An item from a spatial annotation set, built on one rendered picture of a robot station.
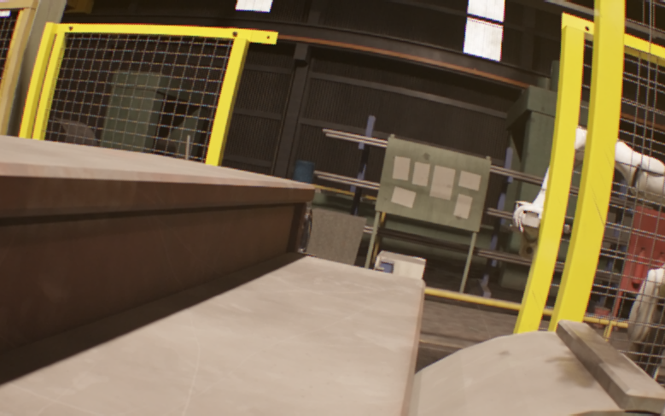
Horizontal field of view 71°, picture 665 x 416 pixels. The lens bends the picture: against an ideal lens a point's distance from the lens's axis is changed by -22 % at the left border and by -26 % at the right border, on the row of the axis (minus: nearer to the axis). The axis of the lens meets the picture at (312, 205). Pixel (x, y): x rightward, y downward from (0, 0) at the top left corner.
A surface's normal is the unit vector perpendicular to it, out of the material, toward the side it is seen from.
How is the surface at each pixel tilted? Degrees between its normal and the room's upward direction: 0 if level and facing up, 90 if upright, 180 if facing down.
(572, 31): 90
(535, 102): 90
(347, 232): 94
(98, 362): 0
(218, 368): 0
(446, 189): 90
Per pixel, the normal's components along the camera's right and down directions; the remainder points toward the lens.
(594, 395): 0.10, -0.99
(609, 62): -0.21, 0.01
